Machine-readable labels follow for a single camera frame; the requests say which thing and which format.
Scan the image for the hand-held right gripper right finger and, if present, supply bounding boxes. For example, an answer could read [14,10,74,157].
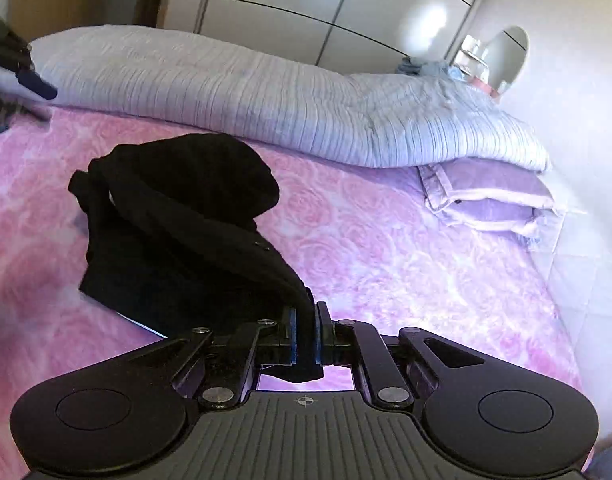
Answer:
[314,302,487,409]

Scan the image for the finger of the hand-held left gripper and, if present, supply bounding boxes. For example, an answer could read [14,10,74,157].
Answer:
[1,101,53,122]
[15,66,58,100]

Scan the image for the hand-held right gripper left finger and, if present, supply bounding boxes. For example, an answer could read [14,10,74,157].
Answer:
[122,308,300,409]

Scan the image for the black garment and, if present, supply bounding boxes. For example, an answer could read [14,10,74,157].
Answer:
[68,132,323,385]

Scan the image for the pink floral bed sheet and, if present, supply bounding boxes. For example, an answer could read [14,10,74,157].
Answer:
[0,107,587,480]

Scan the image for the white striped duvet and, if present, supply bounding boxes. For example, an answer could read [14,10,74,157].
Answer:
[28,25,552,171]

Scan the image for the purple pillow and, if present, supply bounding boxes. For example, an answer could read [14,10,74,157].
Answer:
[418,157,567,252]

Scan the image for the blue cloth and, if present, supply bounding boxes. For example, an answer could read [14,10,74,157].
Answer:
[396,57,462,81]

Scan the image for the round mirror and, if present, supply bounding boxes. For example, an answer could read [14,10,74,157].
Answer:
[483,26,530,96]

